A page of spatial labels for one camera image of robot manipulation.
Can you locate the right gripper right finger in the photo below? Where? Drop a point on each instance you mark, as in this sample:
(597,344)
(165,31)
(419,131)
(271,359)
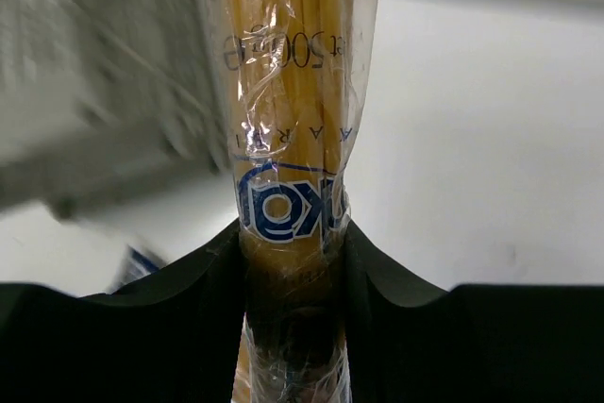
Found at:
(411,341)

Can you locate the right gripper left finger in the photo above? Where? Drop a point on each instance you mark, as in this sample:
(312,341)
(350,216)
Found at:
(172,336)

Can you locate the long spaghetti bag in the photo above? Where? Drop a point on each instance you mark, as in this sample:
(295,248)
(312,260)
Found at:
(138,262)

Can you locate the small spaghetti bag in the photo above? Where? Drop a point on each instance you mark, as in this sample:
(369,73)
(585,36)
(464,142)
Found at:
(294,79)

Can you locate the grey three-tier tray shelf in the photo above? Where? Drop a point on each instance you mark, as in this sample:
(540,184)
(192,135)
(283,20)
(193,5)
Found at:
(102,99)

